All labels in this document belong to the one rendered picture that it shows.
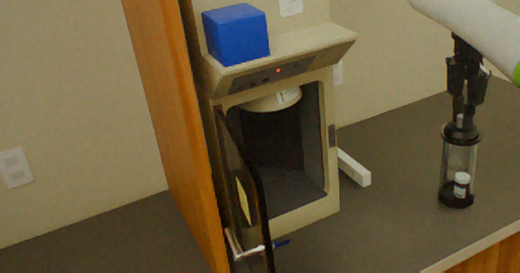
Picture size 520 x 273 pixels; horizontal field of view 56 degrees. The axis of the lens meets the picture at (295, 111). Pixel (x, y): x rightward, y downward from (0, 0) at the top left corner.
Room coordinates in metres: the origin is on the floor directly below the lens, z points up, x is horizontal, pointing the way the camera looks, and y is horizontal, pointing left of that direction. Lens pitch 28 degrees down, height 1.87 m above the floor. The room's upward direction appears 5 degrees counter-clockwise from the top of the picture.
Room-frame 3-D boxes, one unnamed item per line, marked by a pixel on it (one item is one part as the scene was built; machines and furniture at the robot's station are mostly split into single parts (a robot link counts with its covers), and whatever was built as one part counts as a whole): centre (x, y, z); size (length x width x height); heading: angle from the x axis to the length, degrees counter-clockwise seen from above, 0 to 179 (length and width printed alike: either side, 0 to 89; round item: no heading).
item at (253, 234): (0.81, 0.12, 1.19); 0.30 x 0.01 x 0.40; 18
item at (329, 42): (0.99, 0.02, 1.46); 0.32 x 0.12 x 0.10; 116
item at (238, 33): (0.94, 0.11, 1.56); 0.10 x 0.10 x 0.09; 26
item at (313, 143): (1.15, 0.10, 1.19); 0.26 x 0.24 x 0.35; 116
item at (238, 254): (0.73, 0.13, 1.20); 0.10 x 0.05 x 0.03; 18
